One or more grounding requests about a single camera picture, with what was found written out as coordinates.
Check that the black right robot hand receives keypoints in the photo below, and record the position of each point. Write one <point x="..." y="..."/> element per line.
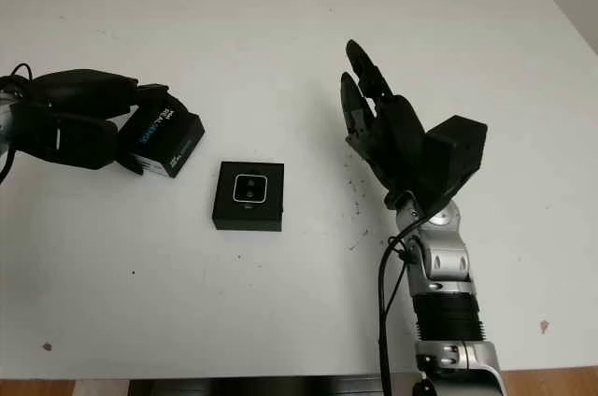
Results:
<point x="397" y="134"/>

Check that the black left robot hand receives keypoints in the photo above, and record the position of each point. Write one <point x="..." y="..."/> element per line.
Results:
<point x="84" y="92"/>

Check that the black RealSense box lid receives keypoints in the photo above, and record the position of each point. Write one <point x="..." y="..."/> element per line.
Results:
<point x="168" y="139"/>

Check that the small silver depth camera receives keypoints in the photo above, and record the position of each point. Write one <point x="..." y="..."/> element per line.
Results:
<point x="250" y="189"/>

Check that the black box base with insert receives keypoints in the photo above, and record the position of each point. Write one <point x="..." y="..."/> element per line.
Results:
<point x="247" y="221"/>

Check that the dark robot torso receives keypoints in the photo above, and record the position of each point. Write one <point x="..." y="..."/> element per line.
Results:
<point x="261" y="384"/>

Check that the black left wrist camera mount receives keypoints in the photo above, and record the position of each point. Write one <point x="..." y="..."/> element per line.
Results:
<point x="75" y="144"/>

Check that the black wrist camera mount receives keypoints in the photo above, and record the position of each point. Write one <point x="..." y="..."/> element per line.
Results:
<point x="460" y="153"/>
<point x="75" y="144"/>

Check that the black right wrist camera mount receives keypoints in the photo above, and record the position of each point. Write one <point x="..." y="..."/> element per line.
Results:
<point x="460" y="153"/>

